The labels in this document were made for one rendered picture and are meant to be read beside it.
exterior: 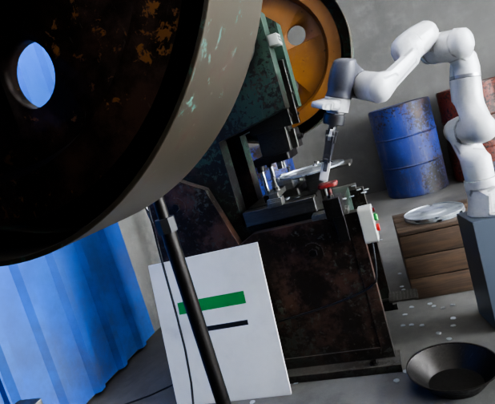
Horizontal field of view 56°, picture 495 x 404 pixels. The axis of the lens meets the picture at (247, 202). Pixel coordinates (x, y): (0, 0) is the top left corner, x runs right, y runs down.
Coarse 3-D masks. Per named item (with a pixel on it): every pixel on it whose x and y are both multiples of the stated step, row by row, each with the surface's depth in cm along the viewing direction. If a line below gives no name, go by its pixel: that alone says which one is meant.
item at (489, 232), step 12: (468, 216) 184; (468, 228) 183; (480, 228) 175; (492, 228) 175; (468, 240) 187; (480, 240) 176; (492, 240) 176; (468, 252) 191; (480, 252) 177; (492, 252) 177; (468, 264) 196; (480, 264) 180; (492, 264) 177; (480, 276) 184; (492, 276) 178; (480, 288) 188; (492, 288) 179; (480, 300) 192; (492, 300) 180; (480, 312) 197; (492, 312) 181; (492, 324) 185
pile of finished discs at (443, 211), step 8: (416, 208) 250; (424, 208) 246; (432, 208) 240; (440, 208) 235; (448, 208) 233; (456, 208) 229; (464, 208) 228; (408, 216) 243; (416, 216) 236; (424, 216) 232; (432, 216) 228; (440, 216) 222; (448, 216) 222
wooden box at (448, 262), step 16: (400, 224) 237; (416, 224) 229; (432, 224) 221; (448, 224) 218; (400, 240) 224; (416, 240) 222; (432, 240) 221; (448, 240) 219; (416, 256) 225; (432, 256) 222; (448, 256) 221; (464, 256) 219; (416, 272) 225; (432, 272) 224; (448, 272) 223; (464, 272) 220; (416, 288) 227; (432, 288) 225; (448, 288) 224; (464, 288) 222
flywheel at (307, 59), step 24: (264, 0) 225; (288, 0) 222; (312, 0) 216; (288, 24) 224; (312, 24) 221; (288, 48) 227; (312, 48) 224; (336, 48) 217; (312, 72) 226; (312, 96) 227
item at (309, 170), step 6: (336, 162) 201; (342, 162) 192; (300, 168) 213; (306, 168) 205; (312, 168) 197; (318, 168) 194; (288, 174) 209; (294, 174) 202; (300, 174) 195; (306, 174) 189
